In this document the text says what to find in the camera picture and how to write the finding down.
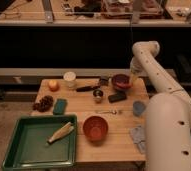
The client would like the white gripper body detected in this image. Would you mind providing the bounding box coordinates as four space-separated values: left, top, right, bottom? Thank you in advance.
130 59 142 83

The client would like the black eraser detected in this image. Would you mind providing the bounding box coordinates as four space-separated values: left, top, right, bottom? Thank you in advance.
108 92 127 103

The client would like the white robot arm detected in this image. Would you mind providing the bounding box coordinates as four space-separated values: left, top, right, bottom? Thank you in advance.
130 41 191 171

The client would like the dark red bowl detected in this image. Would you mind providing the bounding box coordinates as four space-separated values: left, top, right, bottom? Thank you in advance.
111 74 132 91

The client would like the orange-red bowl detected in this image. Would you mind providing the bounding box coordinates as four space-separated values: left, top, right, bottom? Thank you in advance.
83 116 108 142

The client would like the blue cup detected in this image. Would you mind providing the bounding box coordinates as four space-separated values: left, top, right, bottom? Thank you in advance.
133 101 146 117

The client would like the small metal cup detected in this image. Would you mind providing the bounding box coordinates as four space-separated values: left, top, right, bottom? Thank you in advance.
93 89 104 103

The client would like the metal spoon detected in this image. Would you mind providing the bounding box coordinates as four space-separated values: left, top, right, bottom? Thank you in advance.
95 110 122 115

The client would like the white lidded cup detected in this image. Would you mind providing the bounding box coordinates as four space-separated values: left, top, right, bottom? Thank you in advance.
63 71 76 89

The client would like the grey folded cloth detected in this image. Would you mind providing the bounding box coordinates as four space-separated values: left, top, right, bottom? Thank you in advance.
130 126 146 154

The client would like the orange fruit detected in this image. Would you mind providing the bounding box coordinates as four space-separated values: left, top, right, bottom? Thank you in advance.
48 80 59 91

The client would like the teal sponge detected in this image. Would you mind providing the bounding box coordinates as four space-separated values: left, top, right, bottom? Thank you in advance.
53 99 67 115

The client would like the corn cob toy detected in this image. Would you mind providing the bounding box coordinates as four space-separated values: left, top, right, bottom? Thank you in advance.
47 122 74 144

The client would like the bunch of red grapes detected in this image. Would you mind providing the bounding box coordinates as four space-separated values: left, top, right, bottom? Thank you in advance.
32 95 54 112

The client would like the green plastic tray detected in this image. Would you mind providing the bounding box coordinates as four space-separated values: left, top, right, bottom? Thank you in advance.
2 115 77 171

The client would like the black handled knife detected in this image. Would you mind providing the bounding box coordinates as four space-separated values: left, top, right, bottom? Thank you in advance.
76 86 100 92

